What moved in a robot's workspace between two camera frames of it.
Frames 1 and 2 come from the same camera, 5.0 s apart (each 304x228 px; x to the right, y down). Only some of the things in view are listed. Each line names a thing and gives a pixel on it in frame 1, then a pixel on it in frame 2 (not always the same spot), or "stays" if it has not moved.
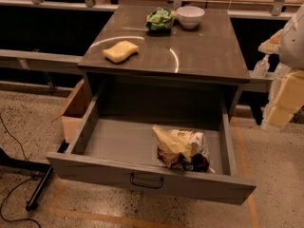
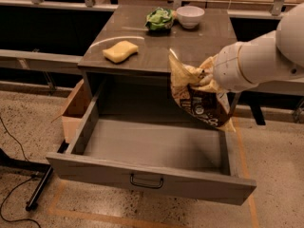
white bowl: [189, 16] stays
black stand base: [42, 169] stays
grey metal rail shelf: [41, 61] stays
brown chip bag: [182, 149] to [206, 104]
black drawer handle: [131, 180] stays
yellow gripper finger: [272, 45] to [206, 69]
